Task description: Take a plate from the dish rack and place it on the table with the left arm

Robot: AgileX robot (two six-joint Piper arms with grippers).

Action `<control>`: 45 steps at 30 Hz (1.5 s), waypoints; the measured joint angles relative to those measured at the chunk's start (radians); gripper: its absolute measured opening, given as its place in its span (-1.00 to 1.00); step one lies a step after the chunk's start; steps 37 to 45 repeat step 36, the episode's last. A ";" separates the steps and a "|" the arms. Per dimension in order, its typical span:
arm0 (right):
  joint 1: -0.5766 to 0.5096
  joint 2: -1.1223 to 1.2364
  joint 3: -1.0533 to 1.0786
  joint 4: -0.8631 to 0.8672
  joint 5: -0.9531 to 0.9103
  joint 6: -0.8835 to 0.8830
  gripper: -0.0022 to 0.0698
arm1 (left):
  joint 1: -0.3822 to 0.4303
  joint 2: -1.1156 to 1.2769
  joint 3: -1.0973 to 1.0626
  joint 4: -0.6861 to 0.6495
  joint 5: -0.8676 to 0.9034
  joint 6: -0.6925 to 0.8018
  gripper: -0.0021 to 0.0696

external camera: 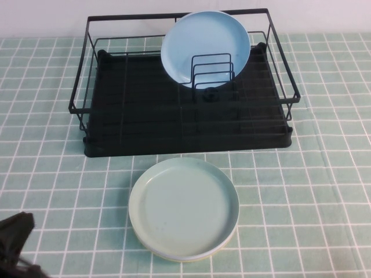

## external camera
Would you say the mint green round plate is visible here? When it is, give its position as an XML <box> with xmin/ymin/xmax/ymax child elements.
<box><xmin>129</xmin><ymin>158</ymin><xmax>241</xmax><ymax>259</ymax></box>

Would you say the black wire dish rack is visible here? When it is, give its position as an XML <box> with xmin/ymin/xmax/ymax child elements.
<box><xmin>68</xmin><ymin>8</ymin><xmax>300</xmax><ymax>137</ymax></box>

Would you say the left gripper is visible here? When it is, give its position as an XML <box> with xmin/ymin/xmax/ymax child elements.
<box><xmin>0</xmin><ymin>212</ymin><xmax>35</xmax><ymax>261</ymax></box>

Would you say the pink round plate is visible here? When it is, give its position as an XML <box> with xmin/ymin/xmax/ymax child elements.
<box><xmin>133</xmin><ymin>228</ymin><xmax>237</xmax><ymax>261</ymax></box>

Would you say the green checked tablecloth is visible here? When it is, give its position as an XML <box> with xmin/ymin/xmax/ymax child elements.
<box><xmin>0</xmin><ymin>31</ymin><xmax>371</xmax><ymax>278</ymax></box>

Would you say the yellow round plate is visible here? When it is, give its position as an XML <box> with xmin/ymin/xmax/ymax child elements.
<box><xmin>149</xmin><ymin>250</ymin><xmax>218</xmax><ymax>264</ymax></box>

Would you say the blue round plate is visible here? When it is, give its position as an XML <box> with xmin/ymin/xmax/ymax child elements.
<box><xmin>161</xmin><ymin>12</ymin><xmax>252</xmax><ymax>89</ymax></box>

